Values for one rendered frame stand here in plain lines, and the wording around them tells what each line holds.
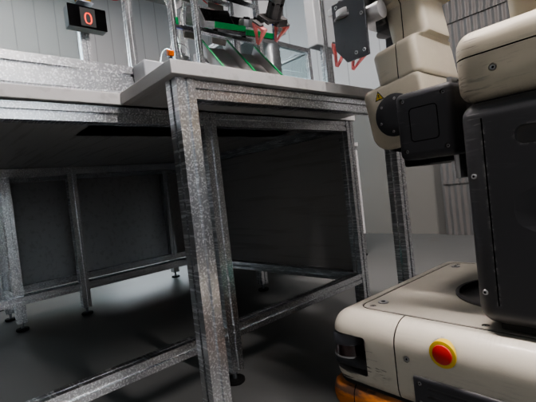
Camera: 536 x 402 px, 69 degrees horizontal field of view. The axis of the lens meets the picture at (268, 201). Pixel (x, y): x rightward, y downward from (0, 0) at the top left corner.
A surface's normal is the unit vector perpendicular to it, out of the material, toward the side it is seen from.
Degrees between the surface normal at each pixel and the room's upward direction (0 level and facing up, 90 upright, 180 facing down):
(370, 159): 90
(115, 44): 90
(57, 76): 90
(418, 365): 90
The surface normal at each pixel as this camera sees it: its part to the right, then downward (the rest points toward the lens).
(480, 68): -0.75, 0.11
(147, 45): 0.65, -0.05
